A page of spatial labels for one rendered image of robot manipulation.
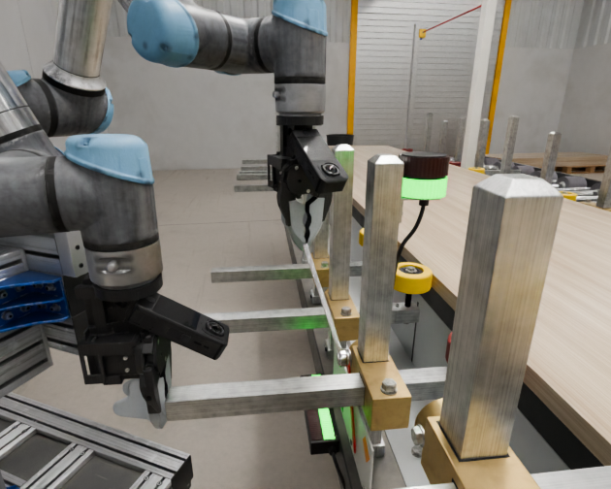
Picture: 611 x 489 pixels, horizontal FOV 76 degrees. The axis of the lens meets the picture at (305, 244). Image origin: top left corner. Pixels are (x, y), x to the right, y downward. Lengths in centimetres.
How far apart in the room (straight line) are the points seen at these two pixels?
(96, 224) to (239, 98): 795
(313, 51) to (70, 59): 54
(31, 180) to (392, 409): 46
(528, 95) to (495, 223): 1027
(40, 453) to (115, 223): 121
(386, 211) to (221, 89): 792
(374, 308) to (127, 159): 34
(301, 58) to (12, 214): 38
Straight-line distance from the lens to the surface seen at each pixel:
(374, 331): 55
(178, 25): 53
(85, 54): 96
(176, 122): 842
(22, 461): 158
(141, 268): 44
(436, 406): 37
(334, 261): 76
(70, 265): 84
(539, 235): 26
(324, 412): 74
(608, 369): 63
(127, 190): 42
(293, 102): 58
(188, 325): 48
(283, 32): 60
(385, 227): 49
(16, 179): 44
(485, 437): 33
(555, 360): 61
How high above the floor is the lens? 120
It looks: 19 degrees down
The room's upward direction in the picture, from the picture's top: straight up
